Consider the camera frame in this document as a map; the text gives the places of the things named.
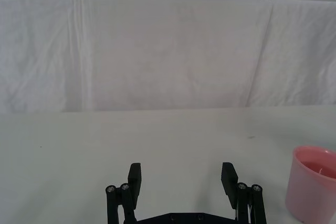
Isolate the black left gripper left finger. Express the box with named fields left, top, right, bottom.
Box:
left=105, top=163, right=143, bottom=224

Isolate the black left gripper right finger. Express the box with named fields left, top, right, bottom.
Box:
left=221, top=162, right=267, bottom=224

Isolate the white table cloth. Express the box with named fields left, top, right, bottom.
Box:
left=0, top=104, right=336, bottom=224

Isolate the pink plastic cup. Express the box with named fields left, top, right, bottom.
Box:
left=285, top=145, right=336, bottom=223

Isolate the white curtain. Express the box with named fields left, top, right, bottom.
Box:
left=0, top=0, right=336, bottom=114

